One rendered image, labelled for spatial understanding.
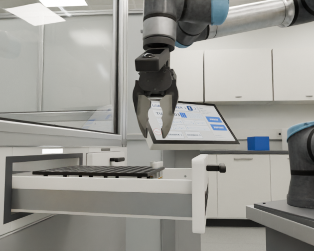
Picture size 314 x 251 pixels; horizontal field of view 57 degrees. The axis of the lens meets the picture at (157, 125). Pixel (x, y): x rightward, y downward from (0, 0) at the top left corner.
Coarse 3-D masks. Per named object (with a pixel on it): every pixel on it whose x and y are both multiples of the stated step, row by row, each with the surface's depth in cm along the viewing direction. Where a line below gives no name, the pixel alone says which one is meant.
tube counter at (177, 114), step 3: (174, 114) 149; (177, 114) 150; (180, 114) 151; (183, 114) 152; (186, 114) 153; (189, 114) 154; (192, 114) 155; (195, 114) 156; (198, 114) 157; (177, 117) 148; (180, 117) 149; (183, 117) 150; (186, 117) 151; (189, 117) 152; (192, 117) 153; (195, 117) 154; (198, 117) 155; (201, 117) 156
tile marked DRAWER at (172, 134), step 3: (171, 132) 137; (174, 132) 138; (177, 132) 139; (180, 132) 140; (168, 135) 135; (171, 135) 136; (174, 135) 136; (177, 135) 137; (180, 135) 138; (183, 135) 139
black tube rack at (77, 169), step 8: (56, 168) 61; (64, 168) 62; (72, 168) 62; (80, 168) 61; (88, 168) 61; (96, 168) 61; (104, 168) 61; (112, 168) 62; (120, 168) 62; (128, 168) 62; (136, 168) 61; (144, 168) 62; (64, 176) 62; (80, 176) 69; (104, 176) 60; (136, 176) 51
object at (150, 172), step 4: (152, 168) 61; (160, 168) 62; (164, 168) 67; (144, 172) 52; (148, 172) 52; (152, 172) 54; (156, 172) 58; (140, 176) 50; (144, 176) 50; (148, 176) 51
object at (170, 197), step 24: (168, 168) 70; (24, 192) 50; (48, 192) 49; (72, 192) 48; (96, 192) 48; (120, 192) 47; (144, 192) 46; (168, 192) 45; (120, 216) 47; (144, 216) 46; (168, 216) 45
